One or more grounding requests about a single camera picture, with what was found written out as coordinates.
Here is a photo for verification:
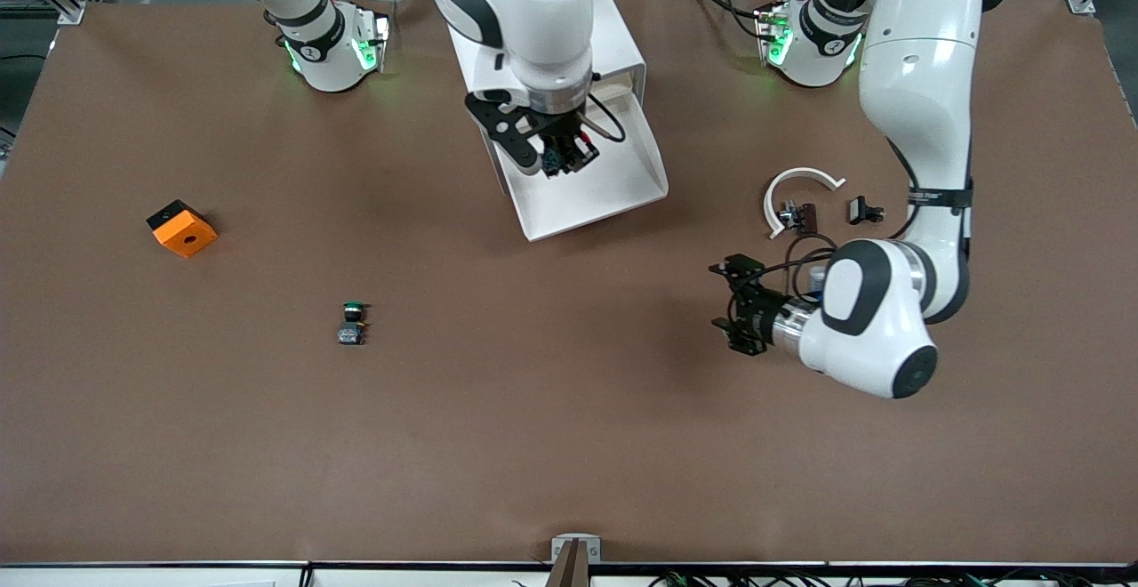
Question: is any red push button switch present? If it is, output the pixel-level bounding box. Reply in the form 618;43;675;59
544;129;595;175

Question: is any white plastic drawer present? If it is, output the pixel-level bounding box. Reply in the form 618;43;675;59
485;71;670;243

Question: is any white drawer cabinet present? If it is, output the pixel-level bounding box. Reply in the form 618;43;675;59
442;0;647;170

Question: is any white curved plastic clip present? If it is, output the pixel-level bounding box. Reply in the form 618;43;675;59
764;166;846;241

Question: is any brown table cover sheet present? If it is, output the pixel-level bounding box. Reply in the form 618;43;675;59
0;0;1138;566

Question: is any orange block with hole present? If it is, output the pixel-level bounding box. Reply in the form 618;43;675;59
146;199;220;260

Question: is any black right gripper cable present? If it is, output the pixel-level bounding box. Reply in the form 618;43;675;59
582;92;628;143

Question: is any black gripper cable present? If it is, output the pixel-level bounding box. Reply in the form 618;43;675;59
582;92;628;143
727;231;841;326

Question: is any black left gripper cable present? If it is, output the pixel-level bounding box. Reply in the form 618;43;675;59
727;231;841;326

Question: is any grey metal bracket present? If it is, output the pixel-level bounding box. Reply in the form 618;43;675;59
550;535;603;564

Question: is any green push button switch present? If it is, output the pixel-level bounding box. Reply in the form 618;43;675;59
337;300;372;347

